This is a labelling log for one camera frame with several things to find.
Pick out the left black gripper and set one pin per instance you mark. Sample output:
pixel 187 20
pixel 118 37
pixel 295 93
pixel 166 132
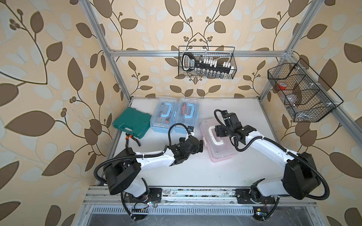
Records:
pixel 197 149

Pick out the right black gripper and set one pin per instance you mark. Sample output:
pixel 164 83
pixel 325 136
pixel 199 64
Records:
pixel 218 131

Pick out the pink toolbox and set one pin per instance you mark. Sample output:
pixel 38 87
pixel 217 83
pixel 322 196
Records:
pixel 219 148

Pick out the blue toolbox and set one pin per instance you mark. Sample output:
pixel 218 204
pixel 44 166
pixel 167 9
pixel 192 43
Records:
pixel 166 108
pixel 192 112

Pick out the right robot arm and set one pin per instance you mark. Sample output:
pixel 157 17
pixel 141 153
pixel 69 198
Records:
pixel 300 179

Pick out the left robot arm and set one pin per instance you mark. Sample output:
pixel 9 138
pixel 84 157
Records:
pixel 120 173

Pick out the orange screwdriver far box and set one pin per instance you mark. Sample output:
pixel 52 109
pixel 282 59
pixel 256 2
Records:
pixel 184 109

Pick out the green tool case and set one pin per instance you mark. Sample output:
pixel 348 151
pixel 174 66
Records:
pixel 133 122

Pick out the red tape roll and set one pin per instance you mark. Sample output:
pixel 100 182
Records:
pixel 282 86

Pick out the black socket set holder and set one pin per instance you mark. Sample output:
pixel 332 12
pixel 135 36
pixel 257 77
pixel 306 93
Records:
pixel 200 63

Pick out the back wire basket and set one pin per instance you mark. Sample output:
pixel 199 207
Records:
pixel 208 49

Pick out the wire basket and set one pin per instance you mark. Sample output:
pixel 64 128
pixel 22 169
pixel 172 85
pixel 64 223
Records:
pixel 208 49
pixel 308 97

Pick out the right wire basket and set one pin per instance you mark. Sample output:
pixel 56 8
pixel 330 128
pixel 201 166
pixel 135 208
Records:
pixel 308 97

